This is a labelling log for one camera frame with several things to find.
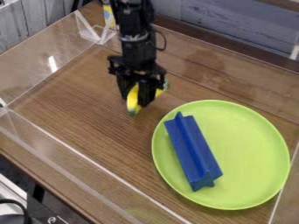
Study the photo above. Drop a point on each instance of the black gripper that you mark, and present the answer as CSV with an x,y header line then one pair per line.
x,y
136,67

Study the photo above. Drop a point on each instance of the yellow toy banana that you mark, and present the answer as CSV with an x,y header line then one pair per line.
x,y
132,101

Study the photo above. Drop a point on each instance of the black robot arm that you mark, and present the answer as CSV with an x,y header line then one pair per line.
x,y
136,17

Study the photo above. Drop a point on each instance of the green round plate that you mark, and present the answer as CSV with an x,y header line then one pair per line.
x,y
249,148

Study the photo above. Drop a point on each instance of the white labelled canister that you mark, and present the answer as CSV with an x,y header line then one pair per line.
x,y
109,14

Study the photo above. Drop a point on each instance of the blue plastic block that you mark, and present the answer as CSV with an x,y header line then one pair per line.
x,y
200,164

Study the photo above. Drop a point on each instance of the clear acrylic corner bracket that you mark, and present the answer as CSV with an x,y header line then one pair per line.
x,y
95,33

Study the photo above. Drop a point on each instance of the clear acrylic front wall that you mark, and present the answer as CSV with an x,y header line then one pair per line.
x,y
102,196

